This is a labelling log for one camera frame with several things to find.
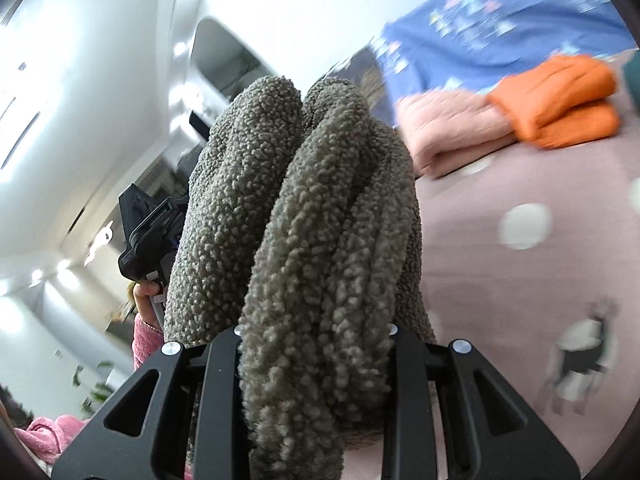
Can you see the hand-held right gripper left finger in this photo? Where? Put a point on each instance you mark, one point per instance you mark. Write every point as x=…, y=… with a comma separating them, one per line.
x=222, y=365

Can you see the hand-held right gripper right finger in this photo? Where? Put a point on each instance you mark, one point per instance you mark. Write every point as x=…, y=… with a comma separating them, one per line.
x=407, y=365

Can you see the dark green garment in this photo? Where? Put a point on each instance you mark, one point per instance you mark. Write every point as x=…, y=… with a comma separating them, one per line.
x=632, y=72

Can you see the pink folded blanket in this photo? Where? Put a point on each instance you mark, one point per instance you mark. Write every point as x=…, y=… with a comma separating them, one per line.
x=450, y=130

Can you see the person's left hand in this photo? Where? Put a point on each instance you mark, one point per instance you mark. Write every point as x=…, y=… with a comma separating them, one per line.
x=146, y=302

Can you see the blue tree-print pillow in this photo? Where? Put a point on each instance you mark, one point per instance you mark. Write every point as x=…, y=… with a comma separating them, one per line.
x=500, y=25

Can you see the person's left forearm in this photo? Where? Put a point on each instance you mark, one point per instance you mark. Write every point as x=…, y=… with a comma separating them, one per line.
x=146, y=345

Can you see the green houseplant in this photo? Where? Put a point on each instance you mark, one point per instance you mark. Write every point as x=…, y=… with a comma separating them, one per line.
x=97, y=387

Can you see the brown fleece jacket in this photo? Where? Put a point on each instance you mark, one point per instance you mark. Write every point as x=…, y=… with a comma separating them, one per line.
x=310, y=240

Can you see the dark navy tree-print pillow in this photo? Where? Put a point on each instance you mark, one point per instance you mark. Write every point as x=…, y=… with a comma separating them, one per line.
x=362, y=80

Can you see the pink fluffy clothing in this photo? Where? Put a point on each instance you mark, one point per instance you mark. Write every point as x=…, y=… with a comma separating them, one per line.
x=50, y=437

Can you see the orange folded garment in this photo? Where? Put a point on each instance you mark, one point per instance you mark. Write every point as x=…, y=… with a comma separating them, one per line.
x=560, y=105

